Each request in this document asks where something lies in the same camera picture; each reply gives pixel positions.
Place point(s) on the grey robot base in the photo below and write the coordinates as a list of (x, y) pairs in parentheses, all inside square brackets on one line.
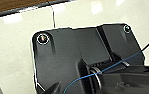
[(63, 53)]

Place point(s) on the round silver base bolt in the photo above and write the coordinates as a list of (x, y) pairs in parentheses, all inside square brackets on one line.
[(42, 38), (127, 29)]

